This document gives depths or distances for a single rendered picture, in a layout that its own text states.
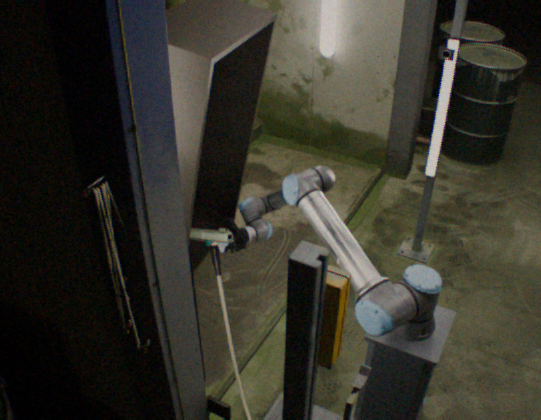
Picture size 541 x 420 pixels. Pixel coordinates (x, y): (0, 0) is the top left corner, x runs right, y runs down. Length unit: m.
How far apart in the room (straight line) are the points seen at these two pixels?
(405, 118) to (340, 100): 0.52
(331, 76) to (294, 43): 0.38
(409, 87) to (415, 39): 0.36
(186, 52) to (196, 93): 0.15
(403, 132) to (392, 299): 2.34
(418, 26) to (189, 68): 2.22
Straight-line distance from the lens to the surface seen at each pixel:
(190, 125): 2.07
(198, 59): 1.94
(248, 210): 2.72
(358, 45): 4.06
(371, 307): 1.98
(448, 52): 2.96
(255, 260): 3.42
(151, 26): 1.22
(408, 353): 2.19
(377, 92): 4.12
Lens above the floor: 2.29
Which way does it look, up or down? 36 degrees down
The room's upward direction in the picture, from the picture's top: straight up
